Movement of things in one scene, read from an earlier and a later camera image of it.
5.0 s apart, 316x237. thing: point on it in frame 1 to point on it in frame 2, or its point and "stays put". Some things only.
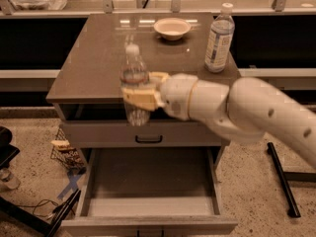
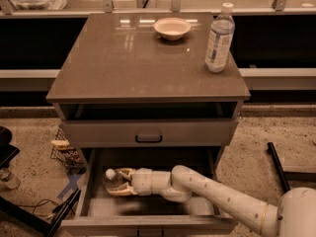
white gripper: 176,95 to 142,181
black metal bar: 291,205 stays put
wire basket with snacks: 64,151 stays put
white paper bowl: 172,29 stays put
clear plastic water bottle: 134,75 to 113,178
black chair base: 7,151 stays put
